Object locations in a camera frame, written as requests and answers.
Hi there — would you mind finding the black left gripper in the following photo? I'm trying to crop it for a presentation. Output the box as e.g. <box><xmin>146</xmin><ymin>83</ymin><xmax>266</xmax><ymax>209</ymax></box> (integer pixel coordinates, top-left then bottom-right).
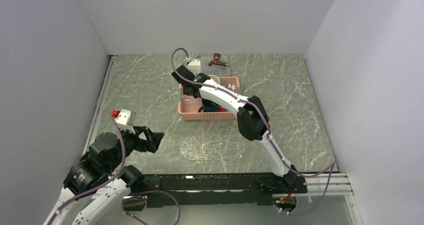
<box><xmin>105</xmin><ymin>123</ymin><xmax>164</xmax><ymax>172</ymax></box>

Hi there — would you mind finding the clear textured acrylic tray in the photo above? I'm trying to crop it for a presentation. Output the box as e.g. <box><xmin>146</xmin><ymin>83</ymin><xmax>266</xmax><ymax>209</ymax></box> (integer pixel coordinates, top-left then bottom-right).
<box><xmin>180</xmin><ymin>95</ymin><xmax>202</xmax><ymax>106</ymax></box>

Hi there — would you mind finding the dark blue mug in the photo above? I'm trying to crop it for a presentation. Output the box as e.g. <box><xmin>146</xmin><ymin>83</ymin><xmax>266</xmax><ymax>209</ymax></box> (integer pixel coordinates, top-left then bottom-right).
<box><xmin>198</xmin><ymin>98</ymin><xmax>221</xmax><ymax>113</ymax></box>

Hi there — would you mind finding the light blue white mug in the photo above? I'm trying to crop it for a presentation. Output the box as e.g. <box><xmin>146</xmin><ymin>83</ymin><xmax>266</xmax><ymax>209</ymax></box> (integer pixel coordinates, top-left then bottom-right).
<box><xmin>208</xmin><ymin>74</ymin><xmax>221</xmax><ymax>84</ymax></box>

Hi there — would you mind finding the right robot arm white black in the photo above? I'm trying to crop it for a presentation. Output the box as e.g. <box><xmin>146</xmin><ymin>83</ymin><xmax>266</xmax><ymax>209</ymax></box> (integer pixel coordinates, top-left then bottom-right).
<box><xmin>172</xmin><ymin>65</ymin><xmax>297</xmax><ymax>193</ymax></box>

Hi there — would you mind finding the pink plastic basket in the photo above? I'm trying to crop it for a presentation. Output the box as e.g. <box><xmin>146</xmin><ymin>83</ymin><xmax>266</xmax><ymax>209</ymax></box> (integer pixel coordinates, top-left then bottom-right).
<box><xmin>177</xmin><ymin>76</ymin><xmax>241</xmax><ymax>121</ymax></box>

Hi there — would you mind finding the clear plastic box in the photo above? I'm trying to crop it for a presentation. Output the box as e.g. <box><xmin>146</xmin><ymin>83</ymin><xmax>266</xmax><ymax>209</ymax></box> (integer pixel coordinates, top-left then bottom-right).
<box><xmin>195</xmin><ymin>55</ymin><xmax>231</xmax><ymax>77</ymax></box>

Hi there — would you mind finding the copper faucet tap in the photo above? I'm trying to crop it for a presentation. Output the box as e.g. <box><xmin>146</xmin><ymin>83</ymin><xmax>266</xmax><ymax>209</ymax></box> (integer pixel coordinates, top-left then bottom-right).
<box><xmin>208</xmin><ymin>53</ymin><xmax>229</xmax><ymax>67</ymax></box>

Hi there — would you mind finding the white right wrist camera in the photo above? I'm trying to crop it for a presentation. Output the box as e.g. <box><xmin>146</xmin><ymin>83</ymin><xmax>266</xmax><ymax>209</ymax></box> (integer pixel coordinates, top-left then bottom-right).
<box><xmin>187</xmin><ymin>59</ymin><xmax>201</xmax><ymax>76</ymax></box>

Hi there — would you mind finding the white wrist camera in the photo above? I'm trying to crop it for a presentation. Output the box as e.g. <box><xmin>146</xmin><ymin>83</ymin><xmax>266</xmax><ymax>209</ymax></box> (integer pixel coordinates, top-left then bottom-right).
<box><xmin>187</xmin><ymin>59</ymin><xmax>201</xmax><ymax>76</ymax></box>
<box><xmin>109</xmin><ymin>109</ymin><xmax>137</xmax><ymax>134</ymax></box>

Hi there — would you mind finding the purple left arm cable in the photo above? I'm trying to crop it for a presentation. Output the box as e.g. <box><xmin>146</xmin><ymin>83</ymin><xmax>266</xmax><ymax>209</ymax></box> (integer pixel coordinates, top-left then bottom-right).
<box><xmin>46</xmin><ymin>112</ymin><xmax>181</xmax><ymax>225</ymax></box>

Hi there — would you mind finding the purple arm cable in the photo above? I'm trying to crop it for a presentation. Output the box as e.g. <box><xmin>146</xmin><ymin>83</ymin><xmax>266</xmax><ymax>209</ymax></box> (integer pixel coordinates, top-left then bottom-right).
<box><xmin>46</xmin><ymin>112</ymin><xmax>181</xmax><ymax>225</ymax></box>
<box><xmin>170</xmin><ymin>47</ymin><xmax>336</xmax><ymax>217</ymax></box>

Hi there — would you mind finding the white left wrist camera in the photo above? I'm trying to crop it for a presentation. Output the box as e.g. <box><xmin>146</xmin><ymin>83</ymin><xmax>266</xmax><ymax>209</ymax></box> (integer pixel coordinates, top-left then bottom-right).
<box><xmin>109</xmin><ymin>109</ymin><xmax>137</xmax><ymax>134</ymax></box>

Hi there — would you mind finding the aluminium side rail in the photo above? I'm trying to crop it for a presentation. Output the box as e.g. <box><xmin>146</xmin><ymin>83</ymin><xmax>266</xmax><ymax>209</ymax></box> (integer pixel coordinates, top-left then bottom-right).
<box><xmin>52</xmin><ymin>54</ymin><xmax>119</xmax><ymax>225</ymax></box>

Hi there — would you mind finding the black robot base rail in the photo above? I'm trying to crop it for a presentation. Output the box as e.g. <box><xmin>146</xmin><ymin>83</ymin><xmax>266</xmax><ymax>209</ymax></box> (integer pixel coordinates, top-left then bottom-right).
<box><xmin>128</xmin><ymin>172</ymin><xmax>308</xmax><ymax>208</ymax></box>

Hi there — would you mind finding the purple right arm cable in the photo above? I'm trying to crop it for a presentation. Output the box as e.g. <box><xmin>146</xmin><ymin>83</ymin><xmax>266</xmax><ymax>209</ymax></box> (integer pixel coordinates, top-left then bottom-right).
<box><xmin>170</xmin><ymin>47</ymin><xmax>336</xmax><ymax>217</ymax></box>

